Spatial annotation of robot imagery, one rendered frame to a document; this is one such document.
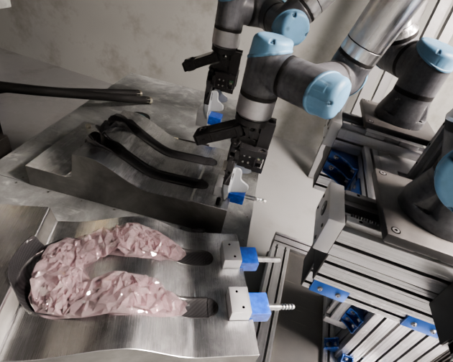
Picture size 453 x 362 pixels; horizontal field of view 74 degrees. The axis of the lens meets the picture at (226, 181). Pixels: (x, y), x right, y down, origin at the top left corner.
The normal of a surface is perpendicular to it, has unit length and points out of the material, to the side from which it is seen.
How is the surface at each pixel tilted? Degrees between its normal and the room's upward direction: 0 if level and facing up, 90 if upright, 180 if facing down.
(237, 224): 0
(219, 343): 0
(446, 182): 97
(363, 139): 90
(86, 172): 90
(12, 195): 0
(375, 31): 95
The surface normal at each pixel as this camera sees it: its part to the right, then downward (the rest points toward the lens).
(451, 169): -0.63, 0.47
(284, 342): 0.19, -0.78
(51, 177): -0.18, 0.58
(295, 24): 0.23, 0.63
